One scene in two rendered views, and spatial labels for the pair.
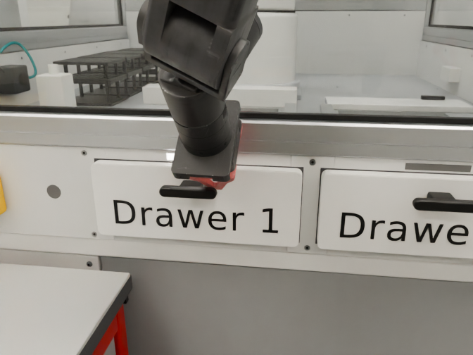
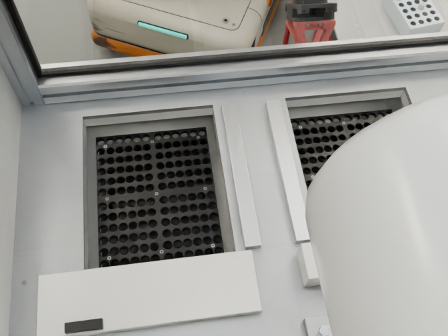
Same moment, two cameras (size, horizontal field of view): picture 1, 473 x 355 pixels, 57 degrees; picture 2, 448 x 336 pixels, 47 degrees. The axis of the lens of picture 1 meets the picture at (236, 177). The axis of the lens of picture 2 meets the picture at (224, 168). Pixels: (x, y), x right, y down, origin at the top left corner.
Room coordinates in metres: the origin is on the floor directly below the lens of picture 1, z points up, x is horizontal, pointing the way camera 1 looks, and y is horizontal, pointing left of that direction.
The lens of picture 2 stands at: (1.06, -0.30, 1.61)
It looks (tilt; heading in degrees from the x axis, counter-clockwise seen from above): 61 degrees down; 161
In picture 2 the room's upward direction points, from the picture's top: 4 degrees clockwise
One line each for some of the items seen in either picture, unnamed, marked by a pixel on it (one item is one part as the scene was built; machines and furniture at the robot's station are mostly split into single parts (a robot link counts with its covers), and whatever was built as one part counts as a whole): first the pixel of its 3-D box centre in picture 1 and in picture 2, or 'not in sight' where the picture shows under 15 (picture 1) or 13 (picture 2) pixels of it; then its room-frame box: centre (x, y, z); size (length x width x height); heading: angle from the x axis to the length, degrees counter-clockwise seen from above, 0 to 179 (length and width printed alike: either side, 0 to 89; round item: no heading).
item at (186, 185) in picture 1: (190, 188); not in sight; (0.53, 0.06, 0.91); 0.07 x 0.04 x 0.01; 82
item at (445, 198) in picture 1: (442, 201); not in sight; (0.49, -0.25, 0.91); 0.07 x 0.04 x 0.01; 82
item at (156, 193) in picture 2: not in sight; (158, 203); (0.71, -0.28, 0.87); 0.22 x 0.18 x 0.06; 172
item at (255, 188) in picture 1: (195, 203); not in sight; (0.55, 0.06, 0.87); 0.29 x 0.02 x 0.11; 82
